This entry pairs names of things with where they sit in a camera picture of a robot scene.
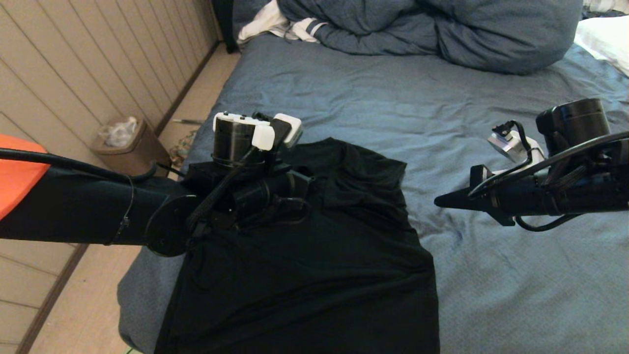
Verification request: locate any white striped garment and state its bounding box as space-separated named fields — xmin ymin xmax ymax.
xmin=238 ymin=0 xmax=327 ymax=44

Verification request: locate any brown trash bin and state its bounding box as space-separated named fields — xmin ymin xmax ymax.
xmin=92 ymin=116 xmax=171 ymax=177

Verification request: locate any white crumpled cloth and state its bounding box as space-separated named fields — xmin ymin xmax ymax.
xmin=582 ymin=0 xmax=629 ymax=14

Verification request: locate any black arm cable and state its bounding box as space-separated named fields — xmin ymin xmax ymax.
xmin=467 ymin=130 xmax=629 ymax=200
xmin=0 ymin=147 xmax=158 ymax=182

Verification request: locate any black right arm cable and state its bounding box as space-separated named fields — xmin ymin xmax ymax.
xmin=467 ymin=130 xmax=629 ymax=200

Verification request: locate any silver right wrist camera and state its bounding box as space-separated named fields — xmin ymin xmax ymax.
xmin=487 ymin=120 xmax=546 ymax=174

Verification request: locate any black printed t-shirt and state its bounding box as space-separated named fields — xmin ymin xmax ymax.
xmin=155 ymin=138 xmax=441 ymax=354

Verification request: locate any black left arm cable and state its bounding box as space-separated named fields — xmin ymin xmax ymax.
xmin=0 ymin=147 xmax=158 ymax=182

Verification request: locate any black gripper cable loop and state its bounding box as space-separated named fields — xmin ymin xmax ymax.
xmin=515 ymin=213 xmax=580 ymax=232
xmin=238 ymin=197 xmax=313 ymax=229

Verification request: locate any black left gripper cable loop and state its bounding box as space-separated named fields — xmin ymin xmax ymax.
xmin=238 ymin=197 xmax=313 ymax=229

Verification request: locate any black right gripper cable loop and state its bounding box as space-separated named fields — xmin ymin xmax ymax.
xmin=515 ymin=213 xmax=580 ymax=232

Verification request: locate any bed with blue sheet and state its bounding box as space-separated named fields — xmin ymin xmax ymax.
xmin=117 ymin=33 xmax=629 ymax=354

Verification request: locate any colourful rope toy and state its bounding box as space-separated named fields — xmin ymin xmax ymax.
xmin=170 ymin=129 xmax=198 ymax=167

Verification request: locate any clear plastic bin bag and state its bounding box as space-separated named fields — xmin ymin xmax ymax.
xmin=98 ymin=116 xmax=138 ymax=147

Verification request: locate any white pillow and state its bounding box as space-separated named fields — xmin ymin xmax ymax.
xmin=574 ymin=15 xmax=629 ymax=77

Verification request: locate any blue bunched duvet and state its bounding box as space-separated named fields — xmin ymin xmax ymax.
xmin=275 ymin=0 xmax=584 ymax=75

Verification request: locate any black bedside furniture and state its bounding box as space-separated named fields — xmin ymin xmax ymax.
xmin=211 ymin=0 xmax=240 ymax=54

